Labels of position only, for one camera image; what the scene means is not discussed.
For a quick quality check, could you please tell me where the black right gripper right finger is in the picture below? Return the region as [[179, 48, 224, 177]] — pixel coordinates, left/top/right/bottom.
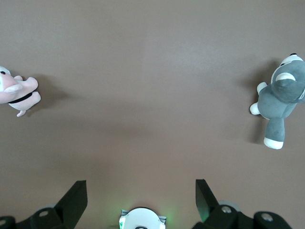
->
[[192, 178, 294, 229]]

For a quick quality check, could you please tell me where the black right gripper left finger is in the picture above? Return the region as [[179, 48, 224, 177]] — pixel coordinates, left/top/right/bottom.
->
[[14, 180, 88, 229]]

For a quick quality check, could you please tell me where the pale pink dog plush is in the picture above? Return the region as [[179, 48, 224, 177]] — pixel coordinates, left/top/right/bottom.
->
[[0, 66, 41, 117]]

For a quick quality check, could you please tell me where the grey white husky plush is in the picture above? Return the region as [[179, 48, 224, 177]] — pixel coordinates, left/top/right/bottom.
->
[[249, 53, 305, 150]]

